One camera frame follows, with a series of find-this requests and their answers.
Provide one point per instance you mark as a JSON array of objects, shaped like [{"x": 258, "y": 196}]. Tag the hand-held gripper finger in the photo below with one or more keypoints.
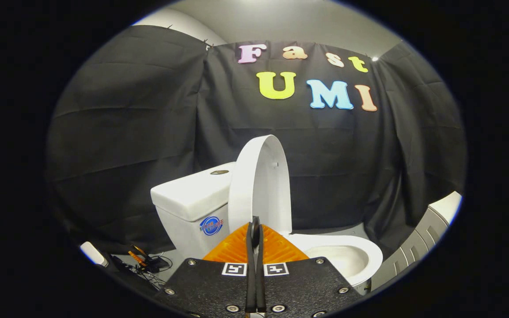
[
  {"x": 261, "y": 274},
  {"x": 251, "y": 265}
]

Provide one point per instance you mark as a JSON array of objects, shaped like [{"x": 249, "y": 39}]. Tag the white toilet lid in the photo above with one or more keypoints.
[{"x": 259, "y": 185}]

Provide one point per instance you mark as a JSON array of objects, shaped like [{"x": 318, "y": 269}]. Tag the white ceramic toilet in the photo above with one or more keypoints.
[{"x": 188, "y": 198}]

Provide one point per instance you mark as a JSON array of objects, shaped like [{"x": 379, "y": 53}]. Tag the white toilet seat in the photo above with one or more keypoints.
[{"x": 371, "y": 254}]

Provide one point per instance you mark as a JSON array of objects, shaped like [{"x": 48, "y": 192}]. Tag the small black box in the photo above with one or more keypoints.
[{"x": 158, "y": 264}]

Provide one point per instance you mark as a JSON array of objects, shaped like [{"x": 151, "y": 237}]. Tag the chrome flush button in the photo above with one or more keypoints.
[{"x": 219, "y": 172}]

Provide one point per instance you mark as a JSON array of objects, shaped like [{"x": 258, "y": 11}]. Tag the grey cabinet with white top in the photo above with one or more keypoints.
[{"x": 413, "y": 247}]

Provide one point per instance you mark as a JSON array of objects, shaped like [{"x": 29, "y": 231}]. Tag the black backdrop cloth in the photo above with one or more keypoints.
[{"x": 148, "y": 132}]

